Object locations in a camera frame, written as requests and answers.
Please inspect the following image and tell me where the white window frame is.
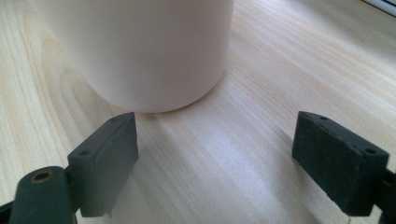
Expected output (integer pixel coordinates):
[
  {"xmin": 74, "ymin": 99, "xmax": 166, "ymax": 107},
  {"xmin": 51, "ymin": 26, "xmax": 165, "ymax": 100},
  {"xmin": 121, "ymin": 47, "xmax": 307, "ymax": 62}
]
[{"xmin": 361, "ymin": 0, "xmax": 396, "ymax": 17}]

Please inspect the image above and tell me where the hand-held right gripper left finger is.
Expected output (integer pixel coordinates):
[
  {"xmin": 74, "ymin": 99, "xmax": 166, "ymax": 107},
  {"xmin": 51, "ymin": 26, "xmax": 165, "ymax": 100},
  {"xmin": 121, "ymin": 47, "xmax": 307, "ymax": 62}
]
[{"xmin": 66, "ymin": 112, "xmax": 140, "ymax": 218}]

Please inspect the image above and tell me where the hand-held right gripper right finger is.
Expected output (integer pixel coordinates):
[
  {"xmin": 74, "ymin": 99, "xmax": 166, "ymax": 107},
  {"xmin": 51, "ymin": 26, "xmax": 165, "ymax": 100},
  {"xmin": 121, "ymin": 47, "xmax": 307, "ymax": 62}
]
[{"xmin": 291, "ymin": 110, "xmax": 390, "ymax": 217}]

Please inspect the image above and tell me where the white cup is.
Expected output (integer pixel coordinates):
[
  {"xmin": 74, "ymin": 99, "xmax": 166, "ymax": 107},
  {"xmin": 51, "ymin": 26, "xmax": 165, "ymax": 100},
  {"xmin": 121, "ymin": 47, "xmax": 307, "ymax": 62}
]
[{"xmin": 31, "ymin": 0, "xmax": 235, "ymax": 114}]

